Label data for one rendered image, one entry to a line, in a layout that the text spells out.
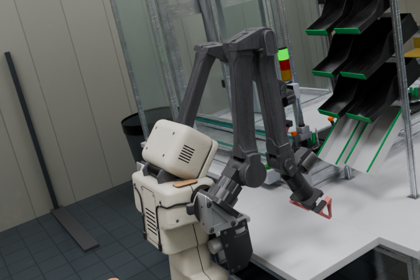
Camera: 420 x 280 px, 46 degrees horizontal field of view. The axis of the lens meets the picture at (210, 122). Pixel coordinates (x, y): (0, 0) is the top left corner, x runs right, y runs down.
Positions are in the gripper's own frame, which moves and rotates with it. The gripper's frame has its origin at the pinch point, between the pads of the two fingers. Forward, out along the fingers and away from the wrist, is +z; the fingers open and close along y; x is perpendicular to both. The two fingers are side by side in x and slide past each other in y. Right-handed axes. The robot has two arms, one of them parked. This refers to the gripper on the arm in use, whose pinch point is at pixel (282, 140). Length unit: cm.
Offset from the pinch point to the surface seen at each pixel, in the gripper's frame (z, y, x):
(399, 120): -11, -50, -15
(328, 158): 5.4, -22.4, -4.1
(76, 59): -33, 309, -12
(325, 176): 15.8, -16.4, -6.9
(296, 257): 21, -47, 39
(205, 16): -55, 101, -35
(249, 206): 20.2, -3.5, 25.5
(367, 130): -5.9, -37.0, -12.2
